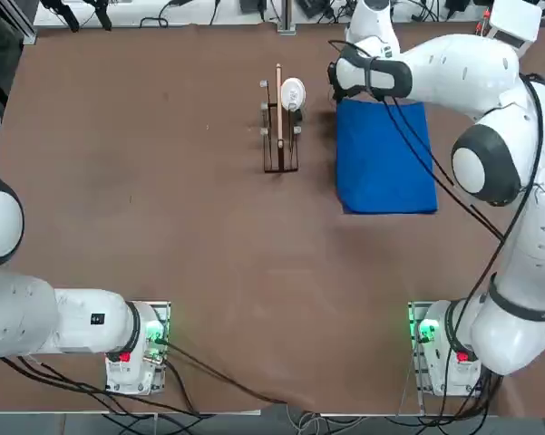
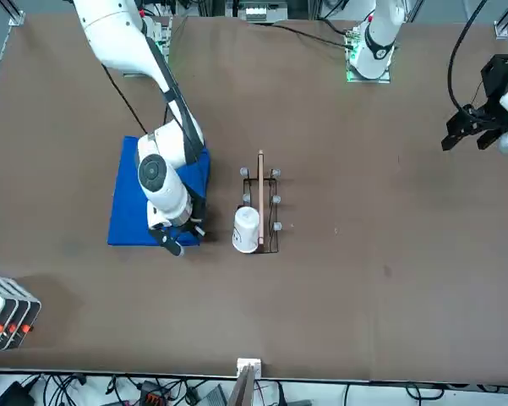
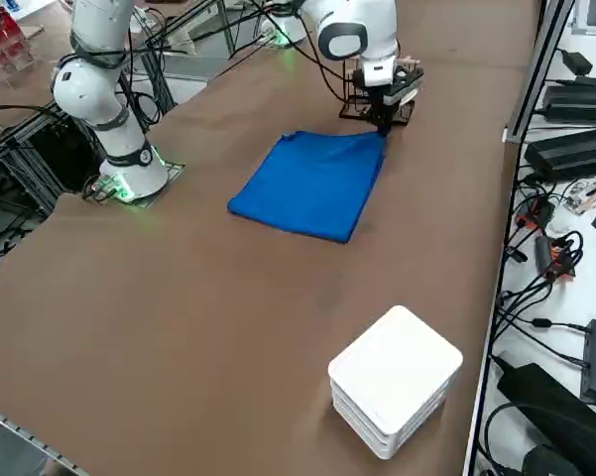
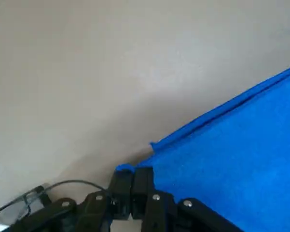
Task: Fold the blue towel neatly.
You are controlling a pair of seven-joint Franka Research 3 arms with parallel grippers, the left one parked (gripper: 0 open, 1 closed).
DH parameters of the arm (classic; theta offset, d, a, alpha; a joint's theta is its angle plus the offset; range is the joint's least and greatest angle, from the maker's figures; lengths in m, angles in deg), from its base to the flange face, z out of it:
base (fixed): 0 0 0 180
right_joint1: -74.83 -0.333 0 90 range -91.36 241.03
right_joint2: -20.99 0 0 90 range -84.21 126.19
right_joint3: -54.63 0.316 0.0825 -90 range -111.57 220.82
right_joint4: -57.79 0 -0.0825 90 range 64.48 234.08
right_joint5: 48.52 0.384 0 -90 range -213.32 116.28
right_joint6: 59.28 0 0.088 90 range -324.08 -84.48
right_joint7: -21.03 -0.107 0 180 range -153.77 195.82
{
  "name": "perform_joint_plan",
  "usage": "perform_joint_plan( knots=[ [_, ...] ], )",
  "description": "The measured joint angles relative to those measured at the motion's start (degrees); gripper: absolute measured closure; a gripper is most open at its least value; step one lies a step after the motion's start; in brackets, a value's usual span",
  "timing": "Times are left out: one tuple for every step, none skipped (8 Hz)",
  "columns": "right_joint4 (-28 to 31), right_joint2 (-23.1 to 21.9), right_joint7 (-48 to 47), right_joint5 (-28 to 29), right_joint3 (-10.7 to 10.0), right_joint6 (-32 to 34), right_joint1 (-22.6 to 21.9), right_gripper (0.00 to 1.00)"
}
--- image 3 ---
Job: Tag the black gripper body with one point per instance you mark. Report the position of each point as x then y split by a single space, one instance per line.
379 101

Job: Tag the blue towel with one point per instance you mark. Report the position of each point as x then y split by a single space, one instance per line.
307 188

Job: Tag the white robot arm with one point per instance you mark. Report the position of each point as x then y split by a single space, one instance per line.
94 89
292 30

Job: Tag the black hub with red ports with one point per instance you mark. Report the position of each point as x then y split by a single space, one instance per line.
535 213

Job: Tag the long ribbed black power brick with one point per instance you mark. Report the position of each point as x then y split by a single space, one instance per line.
570 154

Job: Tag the flat black power brick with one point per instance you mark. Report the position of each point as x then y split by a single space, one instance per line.
580 104

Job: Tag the small black power adapter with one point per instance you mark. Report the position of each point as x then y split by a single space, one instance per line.
576 61

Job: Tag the grey adapter with orange plugs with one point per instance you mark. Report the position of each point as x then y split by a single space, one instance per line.
543 253

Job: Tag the bare circuit board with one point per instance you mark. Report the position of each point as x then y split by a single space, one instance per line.
590 196

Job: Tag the clear shelf with red packets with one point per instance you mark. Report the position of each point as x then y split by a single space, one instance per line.
5 44

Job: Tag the aluminium profile post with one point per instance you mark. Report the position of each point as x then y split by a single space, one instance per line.
540 64

